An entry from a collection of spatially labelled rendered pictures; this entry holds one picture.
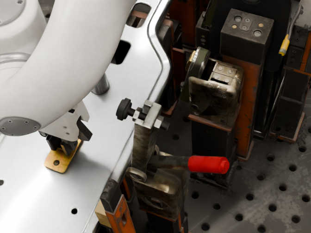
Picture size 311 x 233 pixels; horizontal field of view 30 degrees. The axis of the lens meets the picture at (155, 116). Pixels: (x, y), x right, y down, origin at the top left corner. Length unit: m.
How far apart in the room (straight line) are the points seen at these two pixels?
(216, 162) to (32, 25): 0.28
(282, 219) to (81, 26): 0.73
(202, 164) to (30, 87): 0.27
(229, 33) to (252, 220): 0.45
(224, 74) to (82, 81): 0.35
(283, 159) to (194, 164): 0.51
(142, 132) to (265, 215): 0.54
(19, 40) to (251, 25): 0.39
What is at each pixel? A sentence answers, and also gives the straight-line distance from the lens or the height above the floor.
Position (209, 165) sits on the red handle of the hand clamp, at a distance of 0.75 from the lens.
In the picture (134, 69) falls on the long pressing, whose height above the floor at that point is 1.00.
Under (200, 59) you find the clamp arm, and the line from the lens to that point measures 0.87.
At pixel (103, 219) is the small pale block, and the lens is 0.84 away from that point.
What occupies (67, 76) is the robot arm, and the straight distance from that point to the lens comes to 0.59.
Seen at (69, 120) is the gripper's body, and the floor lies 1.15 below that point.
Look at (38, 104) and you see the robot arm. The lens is 0.61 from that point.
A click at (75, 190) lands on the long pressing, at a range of 0.91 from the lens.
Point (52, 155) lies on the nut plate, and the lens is 0.93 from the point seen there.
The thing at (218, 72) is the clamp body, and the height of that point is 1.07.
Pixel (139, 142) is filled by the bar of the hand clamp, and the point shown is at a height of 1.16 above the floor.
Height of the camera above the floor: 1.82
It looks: 60 degrees down
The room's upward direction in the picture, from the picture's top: 8 degrees counter-clockwise
